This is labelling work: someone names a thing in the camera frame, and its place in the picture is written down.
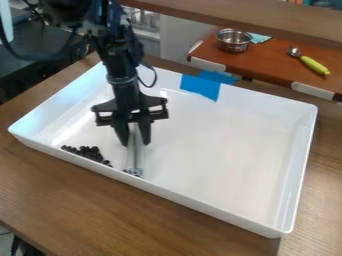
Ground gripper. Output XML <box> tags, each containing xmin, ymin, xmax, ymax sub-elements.
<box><xmin>89</xmin><ymin>76</ymin><xmax>171</xmax><ymax>148</ymax></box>

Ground pile of black bits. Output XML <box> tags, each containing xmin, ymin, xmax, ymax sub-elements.
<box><xmin>60</xmin><ymin>144</ymin><xmax>114</xmax><ymax>168</ymax></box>

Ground blue tape piece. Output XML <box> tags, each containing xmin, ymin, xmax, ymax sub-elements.
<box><xmin>179</xmin><ymin>69</ymin><xmax>238</xmax><ymax>103</ymax></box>

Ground white tray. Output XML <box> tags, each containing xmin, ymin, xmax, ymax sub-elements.
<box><xmin>6</xmin><ymin>61</ymin><xmax>320</xmax><ymax>240</ymax></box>

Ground silver pot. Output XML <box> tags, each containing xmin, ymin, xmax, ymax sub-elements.
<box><xmin>213</xmin><ymin>27</ymin><xmax>254</xmax><ymax>54</ymax></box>

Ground reddish wooden side table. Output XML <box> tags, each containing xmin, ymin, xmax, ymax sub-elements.
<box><xmin>185</xmin><ymin>27</ymin><xmax>342</xmax><ymax>105</ymax></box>

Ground teal cloth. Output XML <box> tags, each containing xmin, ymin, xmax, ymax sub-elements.
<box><xmin>247</xmin><ymin>31</ymin><xmax>274</xmax><ymax>45</ymax></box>

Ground yellow-green handled scoop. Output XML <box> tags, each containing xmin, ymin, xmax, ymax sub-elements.
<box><xmin>285</xmin><ymin>46</ymin><xmax>333</xmax><ymax>77</ymax></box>

